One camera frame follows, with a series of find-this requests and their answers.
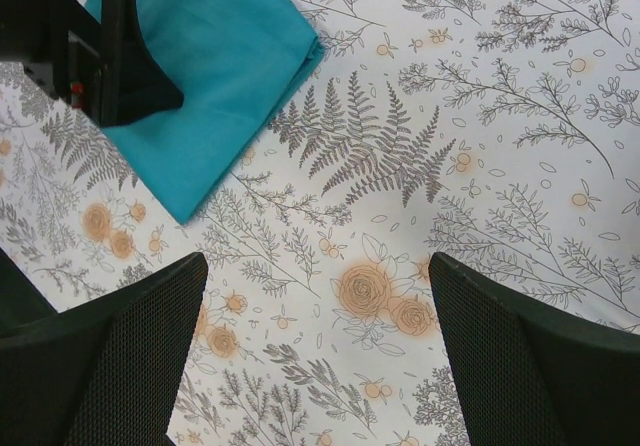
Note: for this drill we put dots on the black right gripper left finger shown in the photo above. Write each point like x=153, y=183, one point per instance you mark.
x=106, y=372

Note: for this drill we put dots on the teal t shirt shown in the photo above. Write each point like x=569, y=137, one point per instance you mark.
x=237, y=63

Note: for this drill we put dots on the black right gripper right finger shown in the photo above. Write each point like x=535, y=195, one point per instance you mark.
x=527, y=373

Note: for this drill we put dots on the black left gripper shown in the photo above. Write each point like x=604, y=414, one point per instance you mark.
x=105, y=70

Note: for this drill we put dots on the floral patterned table mat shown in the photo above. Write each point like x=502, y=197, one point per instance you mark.
x=504, y=133

